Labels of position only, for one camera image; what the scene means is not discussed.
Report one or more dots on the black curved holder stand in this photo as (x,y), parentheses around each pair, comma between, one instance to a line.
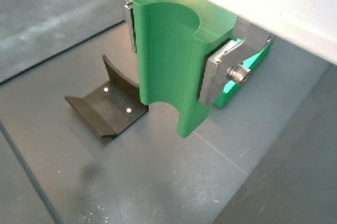
(111,107)

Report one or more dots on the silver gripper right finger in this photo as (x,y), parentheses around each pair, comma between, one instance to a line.
(247,41)

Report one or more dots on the green shape sorter board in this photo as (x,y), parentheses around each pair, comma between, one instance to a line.
(238,75)

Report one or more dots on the green arch block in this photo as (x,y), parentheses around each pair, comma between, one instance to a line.
(177,32)

